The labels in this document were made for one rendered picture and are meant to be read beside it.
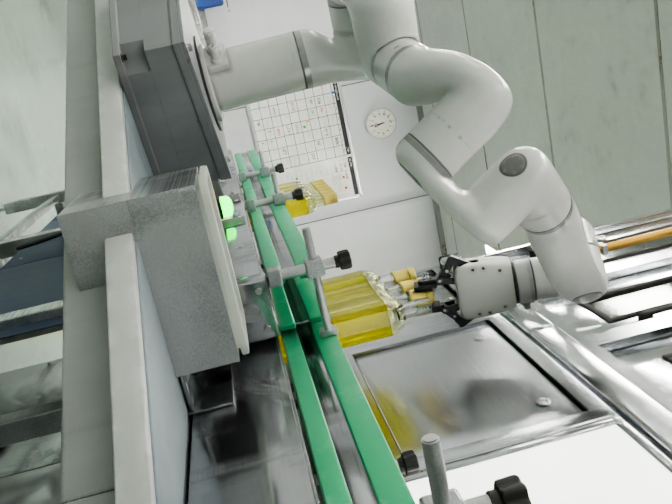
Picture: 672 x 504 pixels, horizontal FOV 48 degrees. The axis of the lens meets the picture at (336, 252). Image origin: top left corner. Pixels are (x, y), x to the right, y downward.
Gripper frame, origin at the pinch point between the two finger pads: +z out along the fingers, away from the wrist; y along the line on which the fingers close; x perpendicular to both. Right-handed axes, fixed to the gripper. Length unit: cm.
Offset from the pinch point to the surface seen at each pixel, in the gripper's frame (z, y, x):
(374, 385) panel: 11.6, -12.4, 6.9
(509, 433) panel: -9.1, -11.4, 29.5
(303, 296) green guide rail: 20.1, 6.6, 8.5
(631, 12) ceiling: -102, 29, -232
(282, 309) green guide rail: 22.9, 6.6, 13.4
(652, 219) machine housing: -60, -17, -76
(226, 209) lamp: 36.2, 18.7, -14.9
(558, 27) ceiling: -83, 25, -303
